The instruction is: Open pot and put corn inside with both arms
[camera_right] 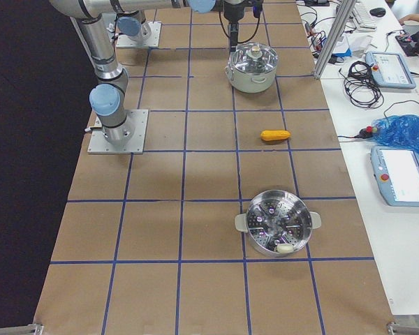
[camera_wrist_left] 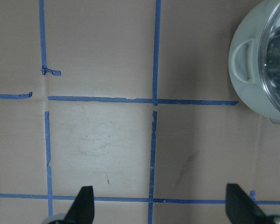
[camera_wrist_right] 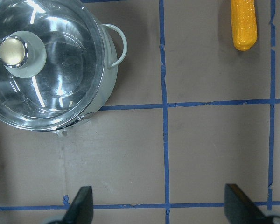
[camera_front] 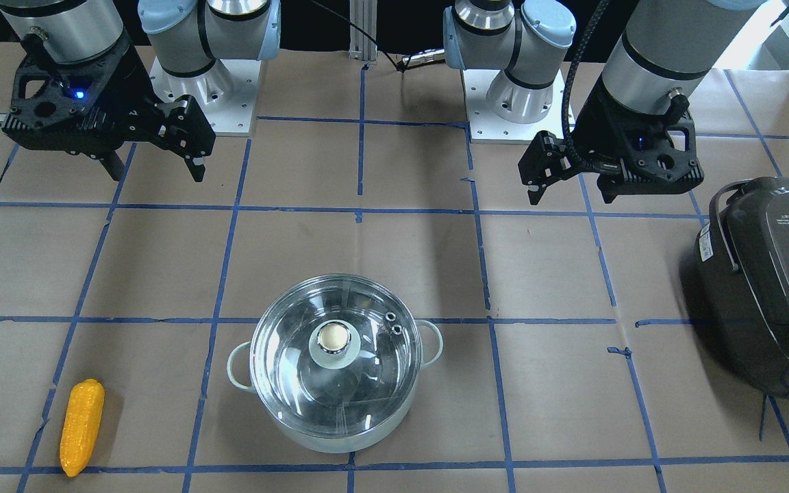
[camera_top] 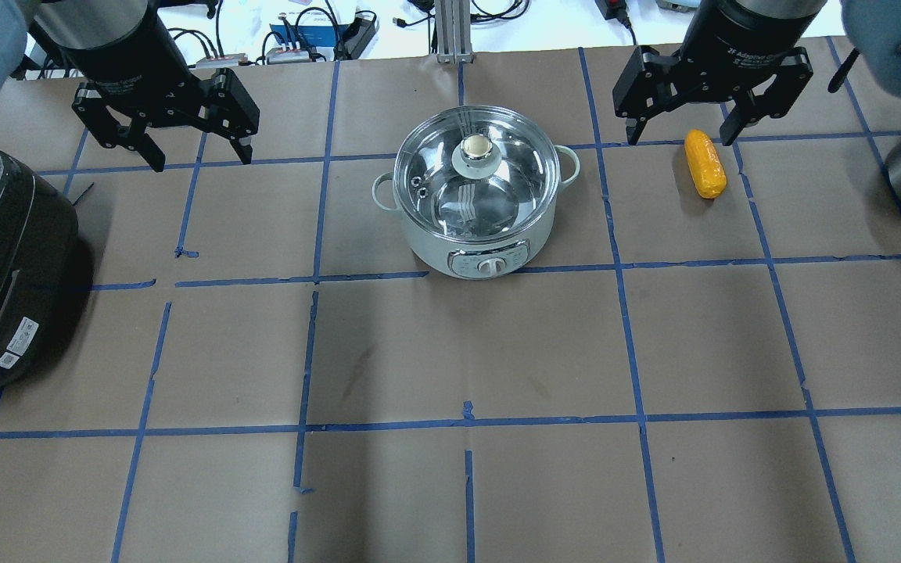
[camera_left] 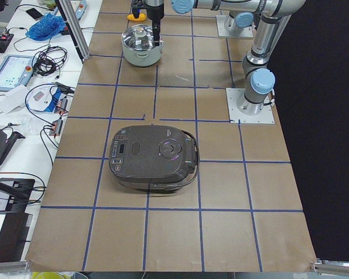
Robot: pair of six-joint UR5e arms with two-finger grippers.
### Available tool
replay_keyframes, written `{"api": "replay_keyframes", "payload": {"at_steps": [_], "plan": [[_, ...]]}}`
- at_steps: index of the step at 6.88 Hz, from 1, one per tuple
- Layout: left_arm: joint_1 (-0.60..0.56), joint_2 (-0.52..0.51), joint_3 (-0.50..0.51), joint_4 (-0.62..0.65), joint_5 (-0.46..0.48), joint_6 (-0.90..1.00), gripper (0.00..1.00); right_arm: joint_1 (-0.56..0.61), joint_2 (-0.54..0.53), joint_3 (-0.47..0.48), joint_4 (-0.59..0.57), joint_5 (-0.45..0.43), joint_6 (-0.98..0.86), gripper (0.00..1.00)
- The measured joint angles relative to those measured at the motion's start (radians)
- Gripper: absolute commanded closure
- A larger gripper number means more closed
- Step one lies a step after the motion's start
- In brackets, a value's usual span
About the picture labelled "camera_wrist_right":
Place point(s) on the glass pot lid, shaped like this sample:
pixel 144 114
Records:
pixel 49 95

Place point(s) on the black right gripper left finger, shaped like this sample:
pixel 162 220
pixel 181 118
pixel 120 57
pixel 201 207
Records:
pixel 81 209

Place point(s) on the yellow toy corn cob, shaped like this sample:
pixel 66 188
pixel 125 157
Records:
pixel 243 24

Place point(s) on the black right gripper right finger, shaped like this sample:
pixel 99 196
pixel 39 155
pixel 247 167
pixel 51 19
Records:
pixel 239 208

